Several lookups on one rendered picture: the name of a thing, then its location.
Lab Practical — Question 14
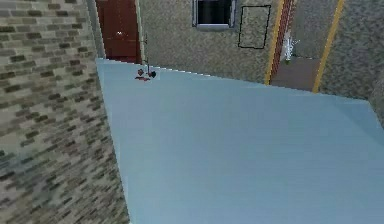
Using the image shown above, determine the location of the small red and black object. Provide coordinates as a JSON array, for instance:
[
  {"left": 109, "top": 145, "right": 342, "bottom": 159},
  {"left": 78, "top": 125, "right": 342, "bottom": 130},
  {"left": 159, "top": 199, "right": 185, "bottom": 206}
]
[{"left": 134, "top": 65, "right": 158, "bottom": 82}]

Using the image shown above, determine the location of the grey framed dark window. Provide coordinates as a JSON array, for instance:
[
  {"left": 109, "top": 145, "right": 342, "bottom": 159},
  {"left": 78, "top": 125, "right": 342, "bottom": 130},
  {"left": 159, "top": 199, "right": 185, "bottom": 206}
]
[{"left": 191, "top": 0, "right": 237, "bottom": 30}]

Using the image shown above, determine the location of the dark red room door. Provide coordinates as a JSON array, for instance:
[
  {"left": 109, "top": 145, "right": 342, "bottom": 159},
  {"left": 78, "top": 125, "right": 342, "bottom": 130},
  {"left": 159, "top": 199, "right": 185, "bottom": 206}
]
[{"left": 95, "top": 0, "right": 143, "bottom": 65}]

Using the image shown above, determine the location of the white house plant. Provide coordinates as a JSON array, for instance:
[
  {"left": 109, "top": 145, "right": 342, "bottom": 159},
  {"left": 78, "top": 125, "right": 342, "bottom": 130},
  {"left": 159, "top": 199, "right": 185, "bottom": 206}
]
[{"left": 282, "top": 35, "right": 300, "bottom": 66}]

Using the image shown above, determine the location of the black framed wall picture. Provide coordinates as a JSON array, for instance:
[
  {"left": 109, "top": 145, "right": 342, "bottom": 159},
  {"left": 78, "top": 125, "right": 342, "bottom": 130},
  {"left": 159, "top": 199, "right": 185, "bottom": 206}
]
[{"left": 237, "top": 4, "right": 272, "bottom": 50}]

